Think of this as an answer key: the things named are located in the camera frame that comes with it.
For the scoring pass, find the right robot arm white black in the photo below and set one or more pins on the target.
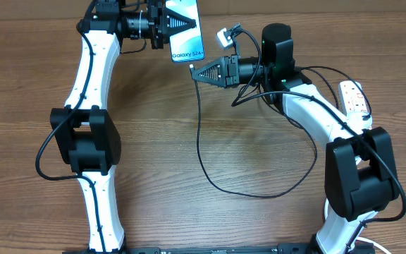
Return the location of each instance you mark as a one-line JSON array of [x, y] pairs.
[[360, 173]]

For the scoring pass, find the white power strip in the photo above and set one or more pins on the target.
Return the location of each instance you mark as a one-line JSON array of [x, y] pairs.
[[353, 103]]

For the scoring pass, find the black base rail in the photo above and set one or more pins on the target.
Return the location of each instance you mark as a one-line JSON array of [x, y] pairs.
[[217, 249]]

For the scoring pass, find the Samsung Galaxy smartphone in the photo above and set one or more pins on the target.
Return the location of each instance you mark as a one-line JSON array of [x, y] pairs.
[[187, 45]]

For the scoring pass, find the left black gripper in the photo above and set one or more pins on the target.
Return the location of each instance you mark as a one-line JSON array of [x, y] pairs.
[[169, 17]]

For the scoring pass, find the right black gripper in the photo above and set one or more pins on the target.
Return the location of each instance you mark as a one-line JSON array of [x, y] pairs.
[[230, 61]]

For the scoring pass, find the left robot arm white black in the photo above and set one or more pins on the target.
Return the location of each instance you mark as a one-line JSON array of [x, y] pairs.
[[88, 139]]

